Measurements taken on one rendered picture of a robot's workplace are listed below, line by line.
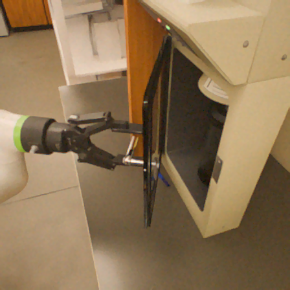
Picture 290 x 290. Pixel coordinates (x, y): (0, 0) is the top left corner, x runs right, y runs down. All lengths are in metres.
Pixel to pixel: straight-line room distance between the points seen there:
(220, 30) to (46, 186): 2.00
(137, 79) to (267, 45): 0.44
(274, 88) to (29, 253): 1.74
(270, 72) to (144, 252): 0.53
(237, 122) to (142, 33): 0.38
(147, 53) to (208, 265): 0.58
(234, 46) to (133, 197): 0.58
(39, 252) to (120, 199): 1.15
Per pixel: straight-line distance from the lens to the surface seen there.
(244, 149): 0.56
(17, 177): 0.77
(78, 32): 1.77
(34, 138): 0.67
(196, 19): 0.38
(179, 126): 0.84
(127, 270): 0.74
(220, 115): 0.66
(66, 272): 1.82
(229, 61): 0.42
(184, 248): 0.77
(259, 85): 0.48
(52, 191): 2.20
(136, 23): 0.74
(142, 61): 0.78
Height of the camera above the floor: 1.61
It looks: 42 degrees down
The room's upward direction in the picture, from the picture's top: straight up
